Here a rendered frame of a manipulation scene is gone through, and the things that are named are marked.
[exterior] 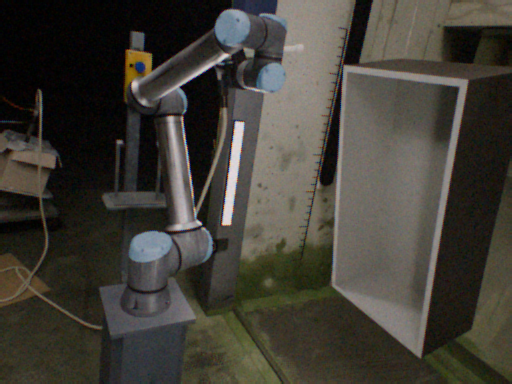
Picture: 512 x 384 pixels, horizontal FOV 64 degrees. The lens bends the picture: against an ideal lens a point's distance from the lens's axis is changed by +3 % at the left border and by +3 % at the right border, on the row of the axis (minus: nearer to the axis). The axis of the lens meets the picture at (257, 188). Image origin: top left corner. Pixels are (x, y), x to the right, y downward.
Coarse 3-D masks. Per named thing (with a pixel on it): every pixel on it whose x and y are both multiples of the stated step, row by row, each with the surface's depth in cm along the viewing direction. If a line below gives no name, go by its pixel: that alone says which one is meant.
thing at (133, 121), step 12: (132, 36) 204; (132, 48) 205; (132, 120) 217; (132, 132) 219; (132, 144) 221; (132, 156) 223; (132, 168) 225; (132, 180) 228; (132, 216) 235; (132, 228) 237; (120, 264) 245; (120, 276) 245
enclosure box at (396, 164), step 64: (384, 64) 177; (448, 64) 168; (384, 128) 207; (448, 128) 182; (384, 192) 224; (448, 192) 149; (384, 256) 236; (448, 256) 163; (384, 320) 202; (448, 320) 181
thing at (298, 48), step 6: (288, 48) 161; (294, 48) 163; (300, 48) 163; (246, 54) 152; (252, 54) 153; (222, 60) 149; (252, 60) 155; (222, 78) 151; (222, 84) 152; (222, 90) 152; (228, 90) 154; (222, 96) 154; (222, 102) 155
